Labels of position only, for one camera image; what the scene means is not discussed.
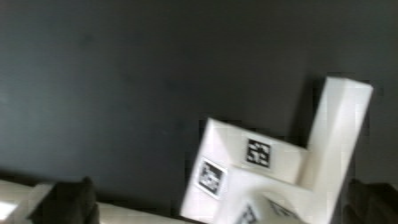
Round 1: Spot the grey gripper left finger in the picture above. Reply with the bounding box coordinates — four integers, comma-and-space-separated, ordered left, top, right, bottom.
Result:
26, 177, 99, 224

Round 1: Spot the white lamp base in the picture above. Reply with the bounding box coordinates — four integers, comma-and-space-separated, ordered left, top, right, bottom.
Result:
179, 119, 314, 224

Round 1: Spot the white right fence piece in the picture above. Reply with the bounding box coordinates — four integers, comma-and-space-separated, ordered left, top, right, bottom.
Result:
300, 77, 373, 224

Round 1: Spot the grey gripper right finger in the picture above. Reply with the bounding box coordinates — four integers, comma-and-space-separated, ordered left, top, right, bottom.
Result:
344, 179, 398, 224

